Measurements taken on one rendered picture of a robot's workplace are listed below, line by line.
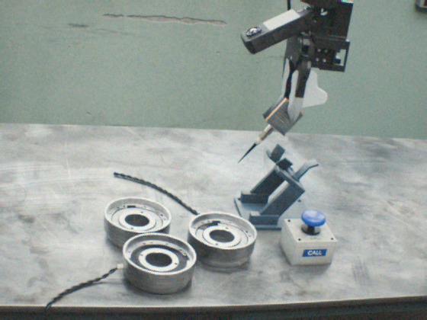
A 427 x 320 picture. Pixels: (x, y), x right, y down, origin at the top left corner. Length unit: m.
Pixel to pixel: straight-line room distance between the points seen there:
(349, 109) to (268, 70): 0.42
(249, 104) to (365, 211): 1.55
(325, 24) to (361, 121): 1.92
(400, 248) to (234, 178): 0.35
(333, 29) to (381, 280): 0.40
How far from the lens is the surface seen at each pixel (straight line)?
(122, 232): 1.05
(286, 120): 1.13
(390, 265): 1.16
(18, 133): 1.42
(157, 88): 2.69
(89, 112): 2.70
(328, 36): 1.09
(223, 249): 1.03
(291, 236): 1.09
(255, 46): 1.06
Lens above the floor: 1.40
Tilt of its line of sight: 26 degrees down
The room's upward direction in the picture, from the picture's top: 9 degrees clockwise
